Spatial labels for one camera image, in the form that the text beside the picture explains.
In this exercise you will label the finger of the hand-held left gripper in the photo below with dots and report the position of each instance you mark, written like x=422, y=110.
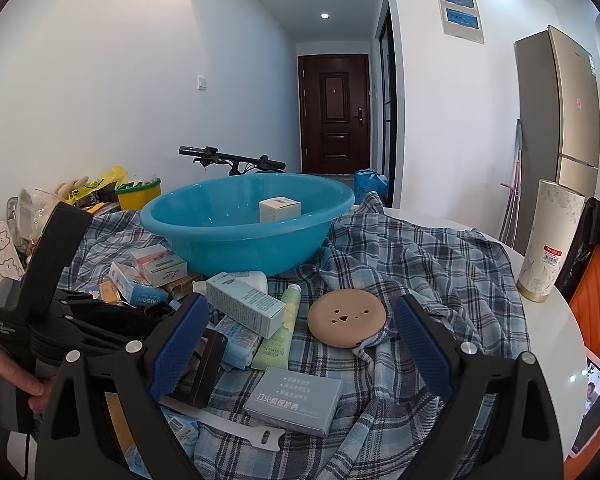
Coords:
x=115, y=312

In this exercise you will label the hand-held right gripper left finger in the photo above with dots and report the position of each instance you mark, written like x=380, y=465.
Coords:
x=177, y=350

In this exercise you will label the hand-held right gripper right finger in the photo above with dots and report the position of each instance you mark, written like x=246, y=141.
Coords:
x=422, y=350

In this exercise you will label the black square frame case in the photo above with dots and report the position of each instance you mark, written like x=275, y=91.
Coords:
x=212, y=360

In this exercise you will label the round beige wooden disc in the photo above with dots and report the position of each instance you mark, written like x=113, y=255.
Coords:
x=345, y=320

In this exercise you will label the blue plastic basin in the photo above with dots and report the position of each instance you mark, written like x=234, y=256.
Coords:
x=220, y=245

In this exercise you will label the beige cube box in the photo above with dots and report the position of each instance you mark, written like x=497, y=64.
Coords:
x=280, y=210

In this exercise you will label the person's left hand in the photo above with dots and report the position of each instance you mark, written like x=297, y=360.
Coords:
x=15, y=372

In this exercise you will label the blue small box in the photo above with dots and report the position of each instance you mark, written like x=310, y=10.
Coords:
x=140, y=295

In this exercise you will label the blue tissue pack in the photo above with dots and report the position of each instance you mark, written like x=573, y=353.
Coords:
x=240, y=342

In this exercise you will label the pink white small box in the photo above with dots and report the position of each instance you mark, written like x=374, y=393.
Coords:
x=147, y=257

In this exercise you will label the green white small box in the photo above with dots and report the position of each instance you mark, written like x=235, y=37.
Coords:
x=167, y=272

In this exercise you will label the blue printed pack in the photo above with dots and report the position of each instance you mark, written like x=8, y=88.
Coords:
x=182, y=430

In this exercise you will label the light blue tall box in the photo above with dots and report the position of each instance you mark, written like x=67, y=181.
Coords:
x=245, y=305

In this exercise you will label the blue plaid cloth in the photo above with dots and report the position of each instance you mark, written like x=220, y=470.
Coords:
x=430, y=260

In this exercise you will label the white flat strip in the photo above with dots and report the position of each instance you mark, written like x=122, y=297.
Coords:
x=230, y=427

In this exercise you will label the light green tube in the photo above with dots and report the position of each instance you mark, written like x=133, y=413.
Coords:
x=280, y=330

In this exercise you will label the yellow bucket with green rim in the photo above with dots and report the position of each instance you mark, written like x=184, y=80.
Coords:
x=135, y=200

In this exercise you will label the clear plastic bag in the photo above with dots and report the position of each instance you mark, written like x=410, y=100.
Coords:
x=35, y=205

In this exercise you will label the beige plush toy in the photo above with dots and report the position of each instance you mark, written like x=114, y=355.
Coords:
x=72, y=187

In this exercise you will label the yellow plastic bag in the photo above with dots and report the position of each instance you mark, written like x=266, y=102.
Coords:
x=112, y=175

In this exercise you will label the cream floral cylinder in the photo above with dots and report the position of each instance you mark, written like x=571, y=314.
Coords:
x=550, y=240

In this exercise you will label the blue plastic bag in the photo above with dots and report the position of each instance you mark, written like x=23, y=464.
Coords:
x=370, y=182

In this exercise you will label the phone in white case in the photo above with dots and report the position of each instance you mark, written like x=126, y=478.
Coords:
x=592, y=400

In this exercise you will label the mop poles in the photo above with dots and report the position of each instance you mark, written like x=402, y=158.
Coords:
x=515, y=185

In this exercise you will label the black bicycle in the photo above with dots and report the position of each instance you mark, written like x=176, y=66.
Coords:
x=230, y=157

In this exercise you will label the black jacket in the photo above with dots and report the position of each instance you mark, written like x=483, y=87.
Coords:
x=595, y=225

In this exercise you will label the black framed glass door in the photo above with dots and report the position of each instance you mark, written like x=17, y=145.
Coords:
x=387, y=110

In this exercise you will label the brown entrance door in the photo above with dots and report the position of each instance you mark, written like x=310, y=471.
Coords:
x=335, y=110

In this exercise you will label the gold refrigerator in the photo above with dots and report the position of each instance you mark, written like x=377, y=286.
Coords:
x=545, y=110

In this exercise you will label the white wall switch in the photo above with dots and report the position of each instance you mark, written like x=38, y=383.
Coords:
x=201, y=82

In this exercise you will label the grey wall panel box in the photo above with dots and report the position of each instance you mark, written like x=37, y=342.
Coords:
x=457, y=10

